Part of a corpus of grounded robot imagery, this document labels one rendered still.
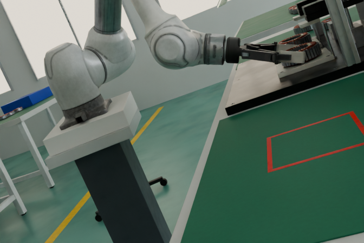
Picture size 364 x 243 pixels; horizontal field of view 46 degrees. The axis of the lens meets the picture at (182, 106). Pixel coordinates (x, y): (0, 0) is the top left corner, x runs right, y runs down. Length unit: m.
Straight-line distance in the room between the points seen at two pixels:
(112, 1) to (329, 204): 1.21
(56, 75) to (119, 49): 0.26
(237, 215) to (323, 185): 0.12
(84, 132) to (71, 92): 0.15
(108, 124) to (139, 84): 4.87
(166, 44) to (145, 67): 5.25
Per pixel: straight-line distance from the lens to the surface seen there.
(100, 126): 1.51
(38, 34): 6.81
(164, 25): 1.09
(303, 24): 1.22
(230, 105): 1.09
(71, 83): 1.56
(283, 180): 0.64
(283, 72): 1.19
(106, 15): 1.62
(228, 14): 5.99
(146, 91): 6.35
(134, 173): 1.61
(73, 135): 1.54
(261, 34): 2.83
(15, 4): 6.94
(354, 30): 1.23
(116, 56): 1.66
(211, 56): 1.22
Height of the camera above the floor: 1.01
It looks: 11 degrees down
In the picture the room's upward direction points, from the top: 22 degrees counter-clockwise
